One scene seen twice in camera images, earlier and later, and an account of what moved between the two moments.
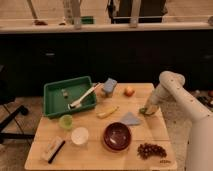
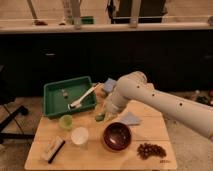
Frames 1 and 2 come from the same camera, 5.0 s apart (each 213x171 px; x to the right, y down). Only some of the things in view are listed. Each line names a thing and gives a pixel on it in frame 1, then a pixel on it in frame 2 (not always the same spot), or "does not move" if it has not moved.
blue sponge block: (109, 84) does not move
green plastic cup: (66, 121) does not move
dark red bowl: (117, 136) does not move
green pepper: (143, 110) → (100, 117)
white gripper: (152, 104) → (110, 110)
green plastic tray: (58, 94) does not move
